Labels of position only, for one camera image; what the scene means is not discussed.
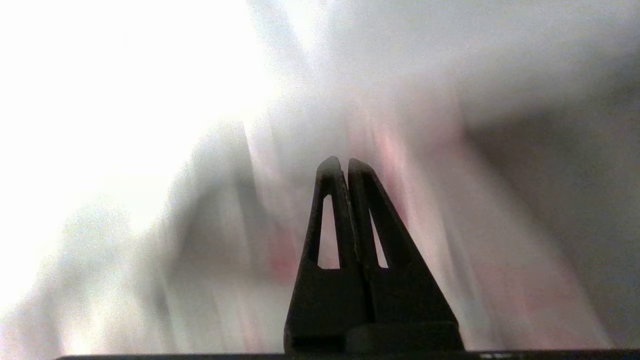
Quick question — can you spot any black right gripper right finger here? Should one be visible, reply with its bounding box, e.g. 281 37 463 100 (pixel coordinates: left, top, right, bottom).
348 158 458 323

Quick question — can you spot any white trash bag pink drawstring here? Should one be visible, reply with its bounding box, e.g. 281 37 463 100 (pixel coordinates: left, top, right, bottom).
0 0 640 353

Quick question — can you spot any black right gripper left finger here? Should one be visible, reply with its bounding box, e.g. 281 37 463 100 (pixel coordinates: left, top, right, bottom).
284 156 373 351

